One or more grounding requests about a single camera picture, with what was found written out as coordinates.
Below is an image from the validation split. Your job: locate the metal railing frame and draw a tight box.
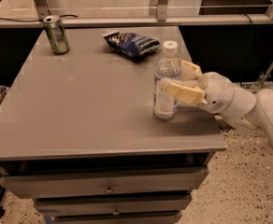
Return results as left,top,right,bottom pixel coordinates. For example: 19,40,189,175
0,0,273,28

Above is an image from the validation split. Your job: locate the clear blue-labelled plastic bottle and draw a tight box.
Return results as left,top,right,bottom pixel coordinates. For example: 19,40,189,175
153,40,181,119

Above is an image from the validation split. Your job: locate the middle grey drawer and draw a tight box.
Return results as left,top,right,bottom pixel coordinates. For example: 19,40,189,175
35,193,192,217

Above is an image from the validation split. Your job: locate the grey drawer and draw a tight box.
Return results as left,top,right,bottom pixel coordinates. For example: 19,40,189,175
0,167,208,199
54,211,182,224
35,193,192,217

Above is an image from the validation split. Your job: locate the blue chip bag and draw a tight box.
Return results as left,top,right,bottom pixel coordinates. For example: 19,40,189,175
103,31,160,59

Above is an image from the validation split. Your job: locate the grey drawer cabinet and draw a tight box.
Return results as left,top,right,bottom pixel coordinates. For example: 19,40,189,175
0,26,227,224

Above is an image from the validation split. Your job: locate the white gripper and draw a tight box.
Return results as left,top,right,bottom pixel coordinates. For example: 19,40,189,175
160,60,236,114

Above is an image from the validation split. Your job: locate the bottom grey drawer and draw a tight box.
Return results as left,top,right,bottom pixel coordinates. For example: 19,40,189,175
54,211,182,224

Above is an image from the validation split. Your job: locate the top grey drawer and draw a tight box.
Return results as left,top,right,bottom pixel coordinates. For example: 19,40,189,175
0,167,208,199

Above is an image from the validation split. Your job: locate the green soda can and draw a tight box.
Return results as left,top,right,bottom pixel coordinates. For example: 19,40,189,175
43,15,70,54

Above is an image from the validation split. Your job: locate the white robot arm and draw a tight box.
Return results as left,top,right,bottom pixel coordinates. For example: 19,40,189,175
161,61,273,149

